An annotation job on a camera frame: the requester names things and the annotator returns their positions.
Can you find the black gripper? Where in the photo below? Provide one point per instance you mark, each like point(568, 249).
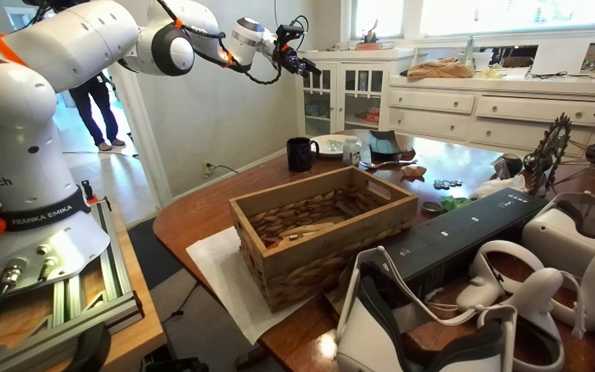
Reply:
point(290, 56)

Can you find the black cup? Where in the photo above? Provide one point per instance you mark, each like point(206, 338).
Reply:
point(301, 156)

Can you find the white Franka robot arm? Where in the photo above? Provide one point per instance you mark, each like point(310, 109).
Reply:
point(9, 125)

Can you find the white glass-door cabinet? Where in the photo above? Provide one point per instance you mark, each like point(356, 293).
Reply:
point(342, 97)

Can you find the white patterned plate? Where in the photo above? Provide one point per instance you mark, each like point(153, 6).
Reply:
point(331, 146)

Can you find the dark rectangular tray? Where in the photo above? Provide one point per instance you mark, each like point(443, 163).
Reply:
point(385, 146)

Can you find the silver fork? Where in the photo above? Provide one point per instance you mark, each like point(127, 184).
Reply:
point(388, 165)

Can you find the brown bread basket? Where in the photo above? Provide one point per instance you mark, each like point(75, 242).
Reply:
point(438, 70)

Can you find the small brown table object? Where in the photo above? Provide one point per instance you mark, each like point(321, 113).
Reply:
point(413, 172)

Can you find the woven wooden basket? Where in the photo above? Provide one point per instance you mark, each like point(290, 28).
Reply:
point(324, 234)

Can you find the small pile of coins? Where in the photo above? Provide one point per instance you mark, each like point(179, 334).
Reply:
point(447, 183)

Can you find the white drawer sideboard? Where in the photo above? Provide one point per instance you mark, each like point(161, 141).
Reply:
point(496, 111)

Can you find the small green item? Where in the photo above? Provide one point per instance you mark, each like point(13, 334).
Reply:
point(453, 203)

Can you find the person in dark trousers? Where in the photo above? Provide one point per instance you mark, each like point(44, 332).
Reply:
point(98, 111)

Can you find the long black box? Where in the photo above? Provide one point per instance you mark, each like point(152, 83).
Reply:
point(463, 229)

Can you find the white placemat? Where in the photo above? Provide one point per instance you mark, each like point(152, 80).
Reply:
point(221, 275)

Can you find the dark spiky table decoration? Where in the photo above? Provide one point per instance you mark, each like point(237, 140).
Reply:
point(545, 147)

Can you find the white VR headset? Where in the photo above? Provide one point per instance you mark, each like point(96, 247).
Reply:
point(366, 338)
point(552, 234)

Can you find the white VR controller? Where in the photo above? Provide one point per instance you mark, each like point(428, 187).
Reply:
point(476, 291)
point(542, 287)

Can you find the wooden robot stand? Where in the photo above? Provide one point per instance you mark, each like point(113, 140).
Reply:
point(138, 338)

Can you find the small standing photo frame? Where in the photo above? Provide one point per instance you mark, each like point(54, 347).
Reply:
point(593, 56)

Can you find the green aluminium robot mount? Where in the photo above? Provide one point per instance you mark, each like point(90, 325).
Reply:
point(70, 296)

